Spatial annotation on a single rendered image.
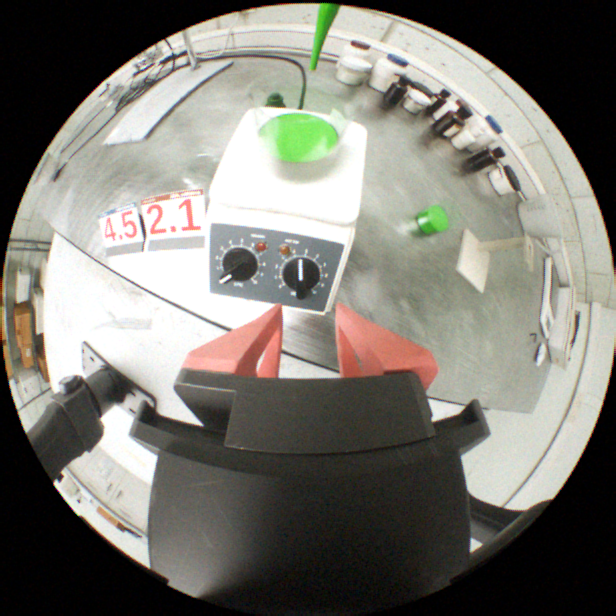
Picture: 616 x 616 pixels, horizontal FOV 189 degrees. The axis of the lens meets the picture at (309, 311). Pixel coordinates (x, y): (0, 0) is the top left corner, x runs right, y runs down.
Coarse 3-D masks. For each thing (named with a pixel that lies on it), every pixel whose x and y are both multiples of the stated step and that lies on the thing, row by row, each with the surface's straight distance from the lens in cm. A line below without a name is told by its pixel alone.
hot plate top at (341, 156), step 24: (240, 144) 20; (360, 144) 21; (240, 168) 18; (336, 168) 18; (360, 168) 19; (216, 192) 18; (240, 192) 17; (264, 192) 17; (288, 192) 17; (312, 192) 17; (336, 192) 17; (360, 192) 18; (312, 216) 16; (336, 216) 16
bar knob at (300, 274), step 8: (288, 264) 18; (296, 264) 17; (304, 264) 17; (312, 264) 18; (288, 272) 19; (296, 272) 17; (304, 272) 17; (312, 272) 19; (288, 280) 19; (296, 280) 17; (304, 280) 17; (312, 280) 19; (296, 288) 18; (304, 288) 18; (296, 296) 18; (304, 296) 18
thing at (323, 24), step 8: (320, 8) 10; (328, 8) 10; (336, 8) 10; (320, 16) 10; (328, 16) 10; (336, 16) 10; (320, 24) 10; (328, 24) 10; (320, 32) 10; (328, 32) 10; (320, 40) 10; (320, 48) 11; (312, 56) 11; (312, 64) 11
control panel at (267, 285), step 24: (216, 240) 19; (240, 240) 19; (264, 240) 18; (288, 240) 18; (312, 240) 18; (216, 264) 20; (264, 264) 19; (336, 264) 19; (216, 288) 21; (240, 288) 21; (264, 288) 20; (288, 288) 20; (312, 288) 20
